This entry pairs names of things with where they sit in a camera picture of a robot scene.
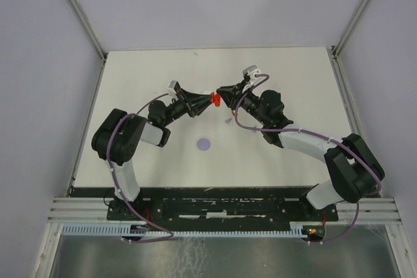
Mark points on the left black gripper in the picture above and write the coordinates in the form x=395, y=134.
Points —
x=189, y=101

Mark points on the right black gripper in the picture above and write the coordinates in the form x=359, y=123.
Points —
x=228, y=94

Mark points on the orange round charging case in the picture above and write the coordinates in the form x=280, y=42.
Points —
x=215, y=99

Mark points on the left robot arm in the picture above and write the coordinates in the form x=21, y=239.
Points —
x=117, y=138

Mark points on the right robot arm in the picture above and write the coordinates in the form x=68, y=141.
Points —
x=354, y=171

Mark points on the purple round charging case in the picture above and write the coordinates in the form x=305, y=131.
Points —
x=203, y=144

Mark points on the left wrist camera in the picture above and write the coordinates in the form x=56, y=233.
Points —
x=173, y=88

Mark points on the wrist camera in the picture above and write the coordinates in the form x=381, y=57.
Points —
x=251, y=74
x=173, y=88

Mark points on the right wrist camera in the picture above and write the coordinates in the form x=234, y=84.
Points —
x=251, y=74

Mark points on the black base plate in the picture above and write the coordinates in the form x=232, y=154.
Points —
x=275, y=193

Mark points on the right aluminium frame post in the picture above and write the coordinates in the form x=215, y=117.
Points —
x=350, y=27

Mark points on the aluminium frame post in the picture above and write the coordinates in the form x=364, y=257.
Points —
x=87, y=27
x=350, y=27

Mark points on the left aluminium frame post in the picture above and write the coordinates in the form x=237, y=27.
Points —
x=87, y=27

